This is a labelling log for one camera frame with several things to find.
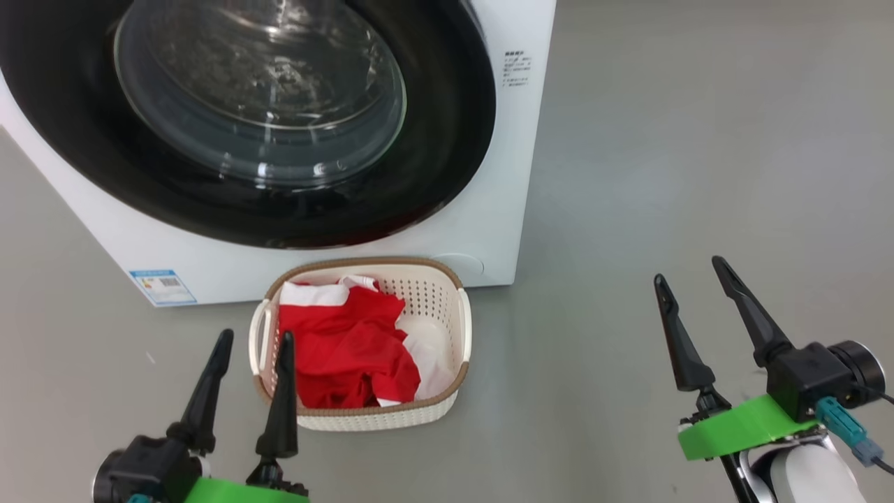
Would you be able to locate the black round glass machine door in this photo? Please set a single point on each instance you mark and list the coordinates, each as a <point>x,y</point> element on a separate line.
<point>433,140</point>

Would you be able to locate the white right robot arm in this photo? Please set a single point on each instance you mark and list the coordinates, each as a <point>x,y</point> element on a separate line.
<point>803,475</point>

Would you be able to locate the teal right camera connector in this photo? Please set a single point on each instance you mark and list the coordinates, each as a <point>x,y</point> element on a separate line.
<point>841,423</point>

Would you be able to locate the red and white garment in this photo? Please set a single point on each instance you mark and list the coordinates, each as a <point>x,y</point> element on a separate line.
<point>349,349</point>

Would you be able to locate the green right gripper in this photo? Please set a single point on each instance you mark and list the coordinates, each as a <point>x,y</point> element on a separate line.
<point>740,426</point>

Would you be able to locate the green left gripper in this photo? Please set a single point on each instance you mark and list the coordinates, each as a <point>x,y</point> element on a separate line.
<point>244,494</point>

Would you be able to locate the round white filter cover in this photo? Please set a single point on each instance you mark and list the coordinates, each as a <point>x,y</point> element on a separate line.
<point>464,264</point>

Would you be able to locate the white washing machine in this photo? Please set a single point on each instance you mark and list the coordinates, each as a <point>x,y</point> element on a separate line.
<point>517,175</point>

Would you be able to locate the cream perforated laundry basket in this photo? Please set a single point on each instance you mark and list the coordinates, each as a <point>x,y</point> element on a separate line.
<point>440,314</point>

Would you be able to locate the blue energy label sticker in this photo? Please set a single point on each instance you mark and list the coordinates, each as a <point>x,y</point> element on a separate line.
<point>163,287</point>

